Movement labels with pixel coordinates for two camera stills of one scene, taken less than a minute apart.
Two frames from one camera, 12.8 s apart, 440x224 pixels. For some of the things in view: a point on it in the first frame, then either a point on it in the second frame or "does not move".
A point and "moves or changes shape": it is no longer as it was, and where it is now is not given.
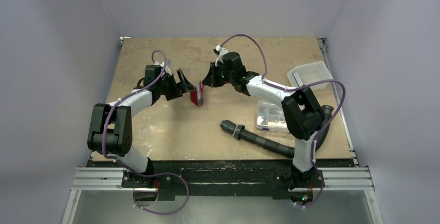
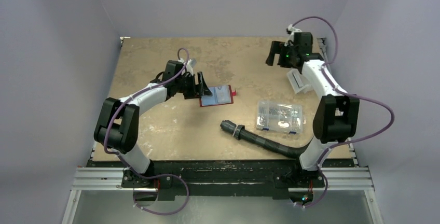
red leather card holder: [196, 96] moves or changes shape
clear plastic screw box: [270, 117] does not move
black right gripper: [216, 76] → [278, 56]
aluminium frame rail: [330, 178] does not move
